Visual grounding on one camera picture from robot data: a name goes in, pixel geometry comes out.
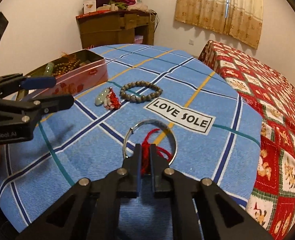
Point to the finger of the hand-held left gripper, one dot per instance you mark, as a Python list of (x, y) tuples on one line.
[(40, 82), (60, 102)]

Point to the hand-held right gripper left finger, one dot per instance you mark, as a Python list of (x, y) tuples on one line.
[(134, 166)]

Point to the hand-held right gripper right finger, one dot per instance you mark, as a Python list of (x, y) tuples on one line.
[(157, 166)]

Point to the green jade bangle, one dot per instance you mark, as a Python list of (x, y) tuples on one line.
[(48, 69)]

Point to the silver bangle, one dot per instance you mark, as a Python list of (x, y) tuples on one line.
[(125, 140)]

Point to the pink metal tin box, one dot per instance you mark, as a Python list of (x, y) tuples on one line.
[(82, 77)]

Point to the jade pendant with red tassel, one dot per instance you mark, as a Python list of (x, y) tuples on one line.
[(101, 98)]

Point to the blue checked tablecloth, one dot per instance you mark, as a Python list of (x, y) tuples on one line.
[(92, 155)]

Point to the brown wooden desk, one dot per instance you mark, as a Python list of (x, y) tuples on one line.
[(100, 32)]

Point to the flat red box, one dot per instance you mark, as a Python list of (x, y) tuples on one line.
[(88, 15)]

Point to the white carton box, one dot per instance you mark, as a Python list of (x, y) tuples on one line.
[(90, 4)]

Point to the stacked storage boxes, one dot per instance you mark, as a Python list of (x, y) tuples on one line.
[(139, 40)]

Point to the pink cloth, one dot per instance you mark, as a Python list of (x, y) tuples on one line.
[(137, 7)]

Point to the red patchwork bedspread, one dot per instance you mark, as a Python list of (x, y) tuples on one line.
[(275, 105)]

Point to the beige patterned curtain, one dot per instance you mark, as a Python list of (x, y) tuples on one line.
[(212, 10)]

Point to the white wall socket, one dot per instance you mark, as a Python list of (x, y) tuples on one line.
[(191, 42)]

